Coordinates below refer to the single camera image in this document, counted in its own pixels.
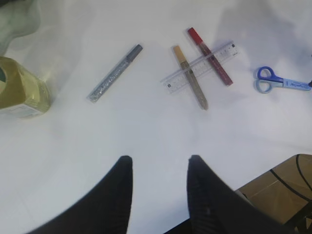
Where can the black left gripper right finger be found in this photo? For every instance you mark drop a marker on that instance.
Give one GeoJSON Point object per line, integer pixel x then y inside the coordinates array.
{"type": "Point", "coordinates": [214, 208]}

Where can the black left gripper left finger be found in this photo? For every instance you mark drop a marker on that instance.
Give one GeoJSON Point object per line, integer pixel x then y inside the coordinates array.
{"type": "Point", "coordinates": [104, 210]}

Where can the blue capped scissors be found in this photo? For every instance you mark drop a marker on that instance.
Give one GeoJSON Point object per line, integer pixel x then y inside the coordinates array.
{"type": "Point", "coordinates": [267, 80]}

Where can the clear plastic ruler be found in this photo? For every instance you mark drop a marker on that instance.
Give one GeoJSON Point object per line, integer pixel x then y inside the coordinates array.
{"type": "Point", "coordinates": [200, 67]}

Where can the silver glitter pen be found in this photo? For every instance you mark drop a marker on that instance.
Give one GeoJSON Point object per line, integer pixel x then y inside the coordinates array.
{"type": "Point", "coordinates": [116, 72]}

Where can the yellow oil bottle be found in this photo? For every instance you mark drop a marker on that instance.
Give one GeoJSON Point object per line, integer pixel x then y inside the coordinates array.
{"type": "Point", "coordinates": [22, 94]}

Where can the red glitter pen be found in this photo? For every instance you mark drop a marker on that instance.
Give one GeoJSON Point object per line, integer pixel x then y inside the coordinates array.
{"type": "Point", "coordinates": [212, 60]}

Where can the gold glitter pen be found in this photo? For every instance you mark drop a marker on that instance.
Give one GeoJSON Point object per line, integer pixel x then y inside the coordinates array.
{"type": "Point", "coordinates": [188, 72]}

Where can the green ruffled glass plate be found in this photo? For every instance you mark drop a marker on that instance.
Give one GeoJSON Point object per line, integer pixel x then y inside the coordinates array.
{"type": "Point", "coordinates": [18, 18]}

